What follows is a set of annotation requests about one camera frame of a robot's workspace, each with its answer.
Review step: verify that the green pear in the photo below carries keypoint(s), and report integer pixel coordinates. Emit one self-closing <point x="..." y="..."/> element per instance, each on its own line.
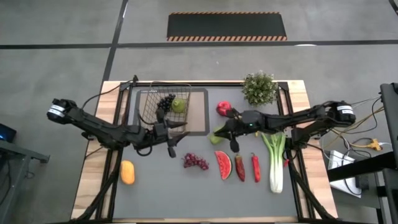
<point x="179" y="105"/>

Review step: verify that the white box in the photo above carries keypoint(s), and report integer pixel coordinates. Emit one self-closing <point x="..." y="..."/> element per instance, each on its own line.
<point x="339" y="161"/>

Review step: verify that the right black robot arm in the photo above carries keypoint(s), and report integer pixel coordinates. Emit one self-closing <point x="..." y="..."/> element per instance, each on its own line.
<point x="289" y="119"/>

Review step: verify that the black equipment cart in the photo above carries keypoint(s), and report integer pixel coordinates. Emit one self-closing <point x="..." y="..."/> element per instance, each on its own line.
<point x="390" y="118"/>

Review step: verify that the green bok choy stalk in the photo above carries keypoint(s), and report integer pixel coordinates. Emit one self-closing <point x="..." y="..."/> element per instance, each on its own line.
<point x="276" y="168"/>

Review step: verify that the blue-lit black device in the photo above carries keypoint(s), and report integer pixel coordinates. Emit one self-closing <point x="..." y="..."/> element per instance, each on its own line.
<point x="6" y="133"/>

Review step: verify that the bright red chili pepper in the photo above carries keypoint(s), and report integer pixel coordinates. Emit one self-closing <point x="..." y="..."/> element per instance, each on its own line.
<point x="256" y="168"/>

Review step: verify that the small red clip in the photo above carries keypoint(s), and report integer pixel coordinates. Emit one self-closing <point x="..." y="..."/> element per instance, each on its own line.
<point x="285" y="163"/>

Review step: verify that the black metal table frame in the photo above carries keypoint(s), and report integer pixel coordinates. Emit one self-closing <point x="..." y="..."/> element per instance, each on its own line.
<point x="217" y="84"/>

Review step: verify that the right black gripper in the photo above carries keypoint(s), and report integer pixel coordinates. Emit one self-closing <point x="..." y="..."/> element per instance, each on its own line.
<point x="248" y="124"/>

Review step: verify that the watermelon slice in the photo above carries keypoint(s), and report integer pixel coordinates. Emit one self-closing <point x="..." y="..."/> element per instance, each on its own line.
<point x="224" y="165"/>

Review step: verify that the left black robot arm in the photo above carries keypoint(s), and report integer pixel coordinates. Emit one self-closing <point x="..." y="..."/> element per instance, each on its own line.
<point x="99" y="127"/>

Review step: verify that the green potted plant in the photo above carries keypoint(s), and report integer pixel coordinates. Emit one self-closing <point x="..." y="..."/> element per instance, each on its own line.
<point x="259" y="88"/>

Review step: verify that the black grape bunch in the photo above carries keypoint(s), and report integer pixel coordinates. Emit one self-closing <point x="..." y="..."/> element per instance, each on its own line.
<point x="166" y="102"/>

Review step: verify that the grey metal table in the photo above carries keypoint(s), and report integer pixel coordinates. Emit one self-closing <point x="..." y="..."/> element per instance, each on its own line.
<point x="18" y="154"/>

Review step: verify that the brown mat with dark border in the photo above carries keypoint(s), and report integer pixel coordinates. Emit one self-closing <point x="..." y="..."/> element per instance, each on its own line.
<point x="199" y="109"/>

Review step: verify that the yellow power plug splitter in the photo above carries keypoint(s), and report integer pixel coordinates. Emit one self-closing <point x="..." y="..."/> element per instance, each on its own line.
<point x="373" y="145"/>

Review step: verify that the dark red chili pepper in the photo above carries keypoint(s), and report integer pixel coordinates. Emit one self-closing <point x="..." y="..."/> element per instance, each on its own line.
<point x="239" y="168"/>

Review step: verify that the grey table mat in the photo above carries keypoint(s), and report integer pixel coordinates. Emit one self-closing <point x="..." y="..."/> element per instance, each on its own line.
<point x="199" y="202"/>

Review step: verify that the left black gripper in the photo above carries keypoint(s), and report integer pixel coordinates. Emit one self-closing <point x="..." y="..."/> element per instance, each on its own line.
<point x="160" y="135"/>

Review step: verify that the red grape bunch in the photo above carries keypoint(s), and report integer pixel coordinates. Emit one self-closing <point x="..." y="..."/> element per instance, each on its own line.
<point x="194" y="160"/>

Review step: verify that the black hazard-striped floor mat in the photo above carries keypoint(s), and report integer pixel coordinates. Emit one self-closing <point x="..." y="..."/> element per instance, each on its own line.
<point x="227" y="26"/>

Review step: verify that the red apple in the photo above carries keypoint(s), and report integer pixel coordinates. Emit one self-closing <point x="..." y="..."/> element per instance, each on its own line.
<point x="223" y="107"/>

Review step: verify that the orange mango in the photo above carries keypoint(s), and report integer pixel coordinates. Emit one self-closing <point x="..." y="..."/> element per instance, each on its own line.
<point x="127" y="172"/>

